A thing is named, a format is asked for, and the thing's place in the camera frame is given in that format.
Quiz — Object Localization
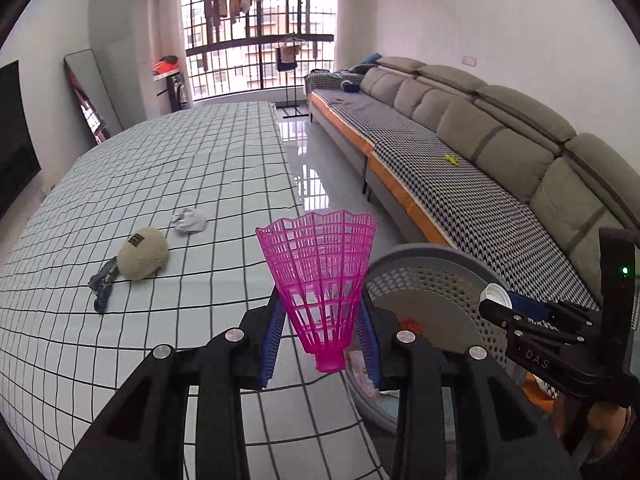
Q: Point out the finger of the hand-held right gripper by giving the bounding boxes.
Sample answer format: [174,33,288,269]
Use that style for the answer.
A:
[509,291,603,326]
[478,299,592,342]

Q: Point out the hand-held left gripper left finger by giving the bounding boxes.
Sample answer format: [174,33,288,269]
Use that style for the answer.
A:
[57,287,288,480]

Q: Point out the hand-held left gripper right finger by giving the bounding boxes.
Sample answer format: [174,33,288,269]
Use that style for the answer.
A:
[357,300,583,480]

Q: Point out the white round cap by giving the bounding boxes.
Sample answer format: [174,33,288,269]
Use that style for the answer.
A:
[481,283,514,311]

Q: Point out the grey perforated basket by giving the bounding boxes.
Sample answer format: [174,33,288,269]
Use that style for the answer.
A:
[345,243,531,436]

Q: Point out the white tissue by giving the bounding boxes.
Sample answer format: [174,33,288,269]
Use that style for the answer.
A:
[171,207,208,234]

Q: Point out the person's right hand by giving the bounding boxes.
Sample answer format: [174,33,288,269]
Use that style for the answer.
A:
[555,395,633,466]

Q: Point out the houndstooth sofa cover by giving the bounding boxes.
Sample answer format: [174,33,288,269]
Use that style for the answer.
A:
[306,71,640,396]

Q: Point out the grey sofa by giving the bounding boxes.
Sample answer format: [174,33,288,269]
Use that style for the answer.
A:
[305,55,640,361]

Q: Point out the black white checked tablecloth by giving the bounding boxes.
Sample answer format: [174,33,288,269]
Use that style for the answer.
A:
[0,101,396,480]

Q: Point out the black floor clothes stand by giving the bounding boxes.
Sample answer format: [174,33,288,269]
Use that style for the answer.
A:
[272,36,308,120]

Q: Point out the black window grille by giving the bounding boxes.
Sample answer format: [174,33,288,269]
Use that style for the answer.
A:
[181,0,338,101]

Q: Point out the black framed floor mirror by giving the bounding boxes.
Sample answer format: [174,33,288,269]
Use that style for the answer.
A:
[64,49,124,146]

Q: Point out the black television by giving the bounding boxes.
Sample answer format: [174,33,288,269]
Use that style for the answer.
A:
[0,60,42,218]

